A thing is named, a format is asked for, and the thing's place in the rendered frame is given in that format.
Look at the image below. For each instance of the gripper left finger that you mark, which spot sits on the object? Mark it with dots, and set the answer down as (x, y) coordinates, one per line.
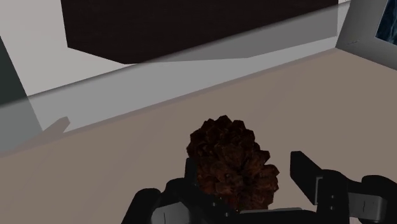
(176, 192)

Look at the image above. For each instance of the brown pine cone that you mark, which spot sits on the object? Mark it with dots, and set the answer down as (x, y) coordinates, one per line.
(231, 158)

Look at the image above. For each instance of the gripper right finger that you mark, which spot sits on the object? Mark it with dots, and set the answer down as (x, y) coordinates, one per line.
(305, 176)

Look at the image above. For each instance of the grey framed wall picture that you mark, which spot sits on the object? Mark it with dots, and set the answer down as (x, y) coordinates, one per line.
(363, 34)

